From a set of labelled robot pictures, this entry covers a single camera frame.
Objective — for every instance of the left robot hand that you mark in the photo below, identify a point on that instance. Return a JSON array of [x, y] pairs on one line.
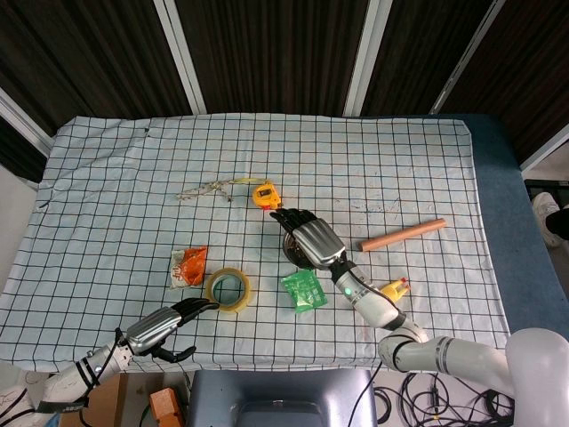
[[151, 331]]

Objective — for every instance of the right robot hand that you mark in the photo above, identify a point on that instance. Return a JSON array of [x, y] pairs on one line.
[[318, 242]]

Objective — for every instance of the wooden rod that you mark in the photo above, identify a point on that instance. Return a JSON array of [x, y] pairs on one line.
[[400, 236]]

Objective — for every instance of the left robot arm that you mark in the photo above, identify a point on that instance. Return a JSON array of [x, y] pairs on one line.
[[71, 378]]

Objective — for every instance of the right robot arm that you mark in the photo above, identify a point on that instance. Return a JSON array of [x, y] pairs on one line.
[[378, 307]]

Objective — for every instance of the steel bowl with seeds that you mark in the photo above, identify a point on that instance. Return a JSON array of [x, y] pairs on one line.
[[291, 249]]

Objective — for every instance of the green tea sachet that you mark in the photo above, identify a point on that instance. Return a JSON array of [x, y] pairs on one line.
[[306, 291]]

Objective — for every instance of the yellow tape measure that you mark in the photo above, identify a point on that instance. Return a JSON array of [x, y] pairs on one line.
[[264, 195]]

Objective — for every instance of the orange white snack packet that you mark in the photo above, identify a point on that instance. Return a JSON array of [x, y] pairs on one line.
[[191, 267]]

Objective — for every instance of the orange box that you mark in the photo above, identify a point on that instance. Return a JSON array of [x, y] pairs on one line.
[[164, 407]]

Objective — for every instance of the brown cardboard box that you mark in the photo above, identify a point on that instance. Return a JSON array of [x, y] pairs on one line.
[[106, 400]]

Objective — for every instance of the yellow rubber chicken toy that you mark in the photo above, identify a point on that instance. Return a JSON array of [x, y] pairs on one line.
[[391, 291]]

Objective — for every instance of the clear packing tape roll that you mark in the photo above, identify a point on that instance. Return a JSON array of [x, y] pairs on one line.
[[244, 302]]

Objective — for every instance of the grey robot torso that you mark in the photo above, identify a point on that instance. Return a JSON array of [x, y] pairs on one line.
[[266, 391]]

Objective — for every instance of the white checkered tablecloth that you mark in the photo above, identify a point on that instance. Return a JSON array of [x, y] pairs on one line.
[[133, 178]]

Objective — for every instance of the blue table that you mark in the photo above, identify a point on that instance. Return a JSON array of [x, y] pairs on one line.
[[511, 222]]

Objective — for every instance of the white shoe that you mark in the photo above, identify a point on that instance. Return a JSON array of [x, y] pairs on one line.
[[542, 213]]

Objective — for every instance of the person leg dark trousers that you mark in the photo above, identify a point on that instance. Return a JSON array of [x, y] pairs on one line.
[[559, 220]]

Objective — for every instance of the white partition frame post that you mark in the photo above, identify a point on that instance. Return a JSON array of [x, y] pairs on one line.
[[366, 58], [467, 53], [22, 120], [547, 153], [178, 53]]

